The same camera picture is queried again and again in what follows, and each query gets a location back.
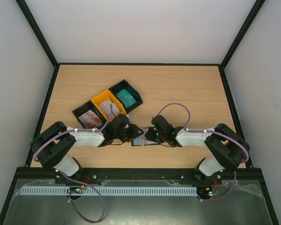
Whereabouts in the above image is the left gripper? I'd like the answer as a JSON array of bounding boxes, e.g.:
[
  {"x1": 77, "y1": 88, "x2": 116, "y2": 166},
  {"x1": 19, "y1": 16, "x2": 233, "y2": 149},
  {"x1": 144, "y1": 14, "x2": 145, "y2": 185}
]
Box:
[{"x1": 114, "y1": 124, "x2": 144, "y2": 143}]

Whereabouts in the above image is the black leather card holder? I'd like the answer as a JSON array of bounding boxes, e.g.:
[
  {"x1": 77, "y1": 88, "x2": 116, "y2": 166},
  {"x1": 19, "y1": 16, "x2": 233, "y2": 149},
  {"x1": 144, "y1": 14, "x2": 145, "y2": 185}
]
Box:
[{"x1": 131, "y1": 128, "x2": 157, "y2": 147}]

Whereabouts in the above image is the white slotted cable duct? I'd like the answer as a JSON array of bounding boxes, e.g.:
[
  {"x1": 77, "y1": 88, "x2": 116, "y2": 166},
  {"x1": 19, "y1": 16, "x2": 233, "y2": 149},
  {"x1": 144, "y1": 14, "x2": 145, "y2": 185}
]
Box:
[{"x1": 20, "y1": 186, "x2": 197, "y2": 196}]

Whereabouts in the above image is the teal card stack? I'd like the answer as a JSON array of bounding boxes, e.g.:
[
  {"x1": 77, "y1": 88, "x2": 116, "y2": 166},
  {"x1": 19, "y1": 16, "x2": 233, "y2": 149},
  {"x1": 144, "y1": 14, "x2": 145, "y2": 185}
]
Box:
[{"x1": 116, "y1": 89, "x2": 137, "y2": 108}]

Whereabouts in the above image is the black aluminium frame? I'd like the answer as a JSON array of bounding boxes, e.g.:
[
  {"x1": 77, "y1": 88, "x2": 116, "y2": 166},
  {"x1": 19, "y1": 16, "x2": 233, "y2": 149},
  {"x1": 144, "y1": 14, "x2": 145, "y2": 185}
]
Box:
[{"x1": 0, "y1": 0, "x2": 280, "y2": 225}]

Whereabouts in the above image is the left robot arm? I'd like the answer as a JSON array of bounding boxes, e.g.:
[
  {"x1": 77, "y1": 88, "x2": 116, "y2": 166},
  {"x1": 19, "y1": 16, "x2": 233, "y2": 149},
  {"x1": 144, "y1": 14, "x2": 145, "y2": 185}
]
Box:
[{"x1": 30, "y1": 114, "x2": 144, "y2": 177}]

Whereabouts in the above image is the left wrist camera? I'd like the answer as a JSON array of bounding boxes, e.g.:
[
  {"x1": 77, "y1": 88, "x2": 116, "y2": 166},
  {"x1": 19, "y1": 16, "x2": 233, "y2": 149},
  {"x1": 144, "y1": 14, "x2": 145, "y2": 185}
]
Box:
[{"x1": 126, "y1": 114, "x2": 132, "y2": 121}]

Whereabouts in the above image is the white credit card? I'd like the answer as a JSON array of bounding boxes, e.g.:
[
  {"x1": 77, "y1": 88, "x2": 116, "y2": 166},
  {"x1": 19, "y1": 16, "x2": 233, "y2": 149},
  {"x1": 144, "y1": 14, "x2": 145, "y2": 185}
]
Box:
[{"x1": 133, "y1": 137, "x2": 154, "y2": 146}]

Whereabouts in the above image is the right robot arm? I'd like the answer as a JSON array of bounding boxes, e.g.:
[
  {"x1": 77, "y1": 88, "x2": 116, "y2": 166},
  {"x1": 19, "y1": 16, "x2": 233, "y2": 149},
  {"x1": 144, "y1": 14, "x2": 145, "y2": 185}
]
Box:
[{"x1": 145, "y1": 115, "x2": 250, "y2": 184}]

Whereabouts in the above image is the black bin with red cards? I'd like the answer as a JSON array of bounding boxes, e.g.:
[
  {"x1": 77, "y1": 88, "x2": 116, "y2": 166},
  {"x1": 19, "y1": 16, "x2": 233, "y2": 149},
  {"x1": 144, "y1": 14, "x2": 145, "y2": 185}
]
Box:
[{"x1": 72, "y1": 100, "x2": 106, "y2": 129}]

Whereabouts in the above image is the yellow card bin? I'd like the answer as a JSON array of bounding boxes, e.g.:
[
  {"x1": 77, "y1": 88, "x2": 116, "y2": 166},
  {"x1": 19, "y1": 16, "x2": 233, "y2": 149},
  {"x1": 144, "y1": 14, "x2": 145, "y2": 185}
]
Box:
[{"x1": 91, "y1": 90, "x2": 126, "y2": 120}]

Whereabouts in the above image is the black bin with teal cards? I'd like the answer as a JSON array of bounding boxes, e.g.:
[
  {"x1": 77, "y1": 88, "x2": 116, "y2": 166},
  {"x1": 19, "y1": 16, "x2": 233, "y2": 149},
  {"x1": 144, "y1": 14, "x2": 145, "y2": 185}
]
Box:
[{"x1": 109, "y1": 79, "x2": 143, "y2": 114}]

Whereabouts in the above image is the red patterned card stack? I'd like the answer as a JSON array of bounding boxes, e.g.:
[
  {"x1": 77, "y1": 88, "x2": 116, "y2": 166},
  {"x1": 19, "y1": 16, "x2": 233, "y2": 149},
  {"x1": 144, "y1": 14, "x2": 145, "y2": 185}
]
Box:
[{"x1": 79, "y1": 110, "x2": 102, "y2": 127}]

